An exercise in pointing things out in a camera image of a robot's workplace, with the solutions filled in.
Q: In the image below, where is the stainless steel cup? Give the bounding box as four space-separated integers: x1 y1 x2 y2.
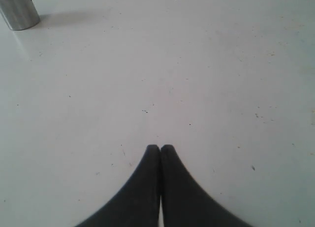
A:
0 0 40 31

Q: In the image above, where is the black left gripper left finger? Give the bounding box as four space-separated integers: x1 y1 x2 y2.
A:
78 145 161 227

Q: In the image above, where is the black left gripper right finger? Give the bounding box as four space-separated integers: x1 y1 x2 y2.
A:
160 145 249 227

